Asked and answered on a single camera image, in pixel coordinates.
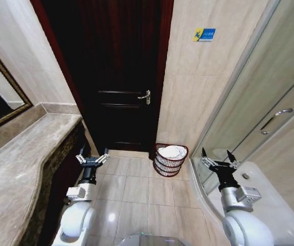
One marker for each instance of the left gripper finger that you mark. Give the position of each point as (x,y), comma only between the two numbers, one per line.
(101,159)
(81,159)

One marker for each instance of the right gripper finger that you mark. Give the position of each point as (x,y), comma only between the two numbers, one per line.
(234,164)
(206,161)

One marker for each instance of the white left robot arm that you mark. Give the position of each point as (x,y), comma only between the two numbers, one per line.
(75,217)

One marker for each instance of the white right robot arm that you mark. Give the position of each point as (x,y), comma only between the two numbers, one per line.
(239,220)

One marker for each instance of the white towel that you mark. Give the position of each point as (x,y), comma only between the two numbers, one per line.
(172,151)

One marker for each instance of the red wicker hamper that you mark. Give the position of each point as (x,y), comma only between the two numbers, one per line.
(168,166)

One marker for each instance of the round metal drain cap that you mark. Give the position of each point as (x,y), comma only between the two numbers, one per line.
(246,176)

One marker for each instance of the white shower tray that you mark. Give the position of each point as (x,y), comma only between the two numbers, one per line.
(272,205)

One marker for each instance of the marble vanity counter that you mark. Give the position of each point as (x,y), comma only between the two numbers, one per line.
(13,164)

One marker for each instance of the glass shower door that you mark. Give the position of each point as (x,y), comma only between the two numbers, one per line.
(259,89)

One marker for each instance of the dark wooden door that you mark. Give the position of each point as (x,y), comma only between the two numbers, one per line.
(116,64)

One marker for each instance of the blue yellow wall sign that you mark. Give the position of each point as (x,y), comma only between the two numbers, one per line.
(205,34)

